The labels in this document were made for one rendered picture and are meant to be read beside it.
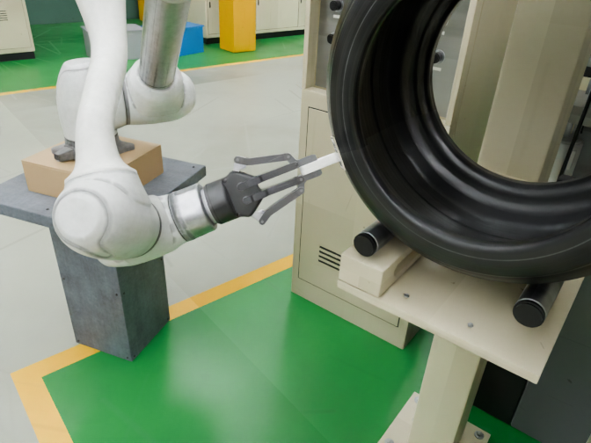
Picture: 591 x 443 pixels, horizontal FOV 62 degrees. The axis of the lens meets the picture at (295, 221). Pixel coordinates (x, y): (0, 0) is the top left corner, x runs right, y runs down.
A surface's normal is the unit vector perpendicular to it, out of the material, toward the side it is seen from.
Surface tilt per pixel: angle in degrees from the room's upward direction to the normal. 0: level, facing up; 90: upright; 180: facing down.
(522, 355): 0
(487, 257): 100
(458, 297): 0
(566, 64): 90
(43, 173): 90
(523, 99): 90
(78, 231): 59
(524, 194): 80
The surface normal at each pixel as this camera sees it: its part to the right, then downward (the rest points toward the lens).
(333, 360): 0.04, -0.86
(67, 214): -0.04, 0.07
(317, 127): -0.61, 0.37
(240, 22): 0.64, 0.41
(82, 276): -0.35, 0.46
